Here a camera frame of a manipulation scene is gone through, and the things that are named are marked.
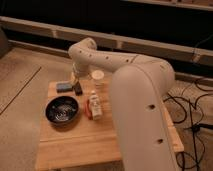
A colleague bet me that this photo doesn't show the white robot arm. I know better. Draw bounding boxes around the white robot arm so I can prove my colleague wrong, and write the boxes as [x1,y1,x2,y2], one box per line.
[68,38,179,171]

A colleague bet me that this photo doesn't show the white ceramic cup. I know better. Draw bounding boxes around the white ceramic cup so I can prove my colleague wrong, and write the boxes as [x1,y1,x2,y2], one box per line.
[91,70,105,89]

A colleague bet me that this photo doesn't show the blue sponge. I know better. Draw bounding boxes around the blue sponge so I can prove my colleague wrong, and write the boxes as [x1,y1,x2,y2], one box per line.
[56,83,72,93]

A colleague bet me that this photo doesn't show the white glue bottle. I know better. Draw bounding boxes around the white glue bottle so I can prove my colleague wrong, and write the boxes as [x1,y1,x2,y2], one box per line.
[89,91,102,120]

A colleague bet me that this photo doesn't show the black bowl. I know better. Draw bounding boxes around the black bowl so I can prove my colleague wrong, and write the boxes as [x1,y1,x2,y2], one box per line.
[45,96,79,125]

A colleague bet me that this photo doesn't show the wooden table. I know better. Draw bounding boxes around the wooden table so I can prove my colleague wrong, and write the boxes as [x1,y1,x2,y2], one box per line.
[35,79,184,171]

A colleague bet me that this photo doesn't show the black floor cables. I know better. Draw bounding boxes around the black floor cables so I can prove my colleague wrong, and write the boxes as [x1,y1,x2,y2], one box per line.
[163,77,213,171]

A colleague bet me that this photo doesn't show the white shelf rail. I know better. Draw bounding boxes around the white shelf rail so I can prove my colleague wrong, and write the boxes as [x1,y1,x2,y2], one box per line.
[0,16,213,66]

